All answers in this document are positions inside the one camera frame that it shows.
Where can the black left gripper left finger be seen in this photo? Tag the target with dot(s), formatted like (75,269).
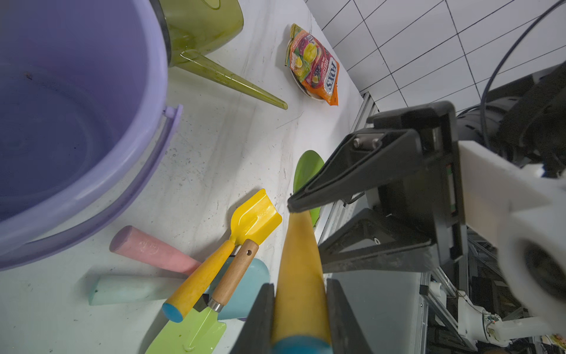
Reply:
(255,336)

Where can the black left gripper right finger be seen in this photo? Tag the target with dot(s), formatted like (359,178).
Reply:
(346,334)

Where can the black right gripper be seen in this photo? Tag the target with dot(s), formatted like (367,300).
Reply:
(421,163)

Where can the green trowel orange handle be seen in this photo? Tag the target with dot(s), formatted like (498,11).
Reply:
(301,322)

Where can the green trowel wooden handle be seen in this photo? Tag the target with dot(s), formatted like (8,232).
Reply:
(201,331)

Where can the yellow spade orange handle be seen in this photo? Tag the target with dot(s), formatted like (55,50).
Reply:
(251,222)

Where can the teal plastic shovel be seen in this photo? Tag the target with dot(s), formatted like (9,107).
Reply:
(116,289)

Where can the purple shovel pink handle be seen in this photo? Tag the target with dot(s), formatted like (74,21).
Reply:
(138,245)

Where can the orange candy snack bag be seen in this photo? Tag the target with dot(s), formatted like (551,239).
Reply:
(313,67)

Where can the green transparent watering can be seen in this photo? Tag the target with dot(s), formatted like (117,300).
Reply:
(192,29)

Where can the purple plastic bucket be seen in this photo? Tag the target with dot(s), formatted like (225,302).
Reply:
(84,119)

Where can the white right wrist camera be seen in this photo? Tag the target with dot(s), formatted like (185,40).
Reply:
(514,209)

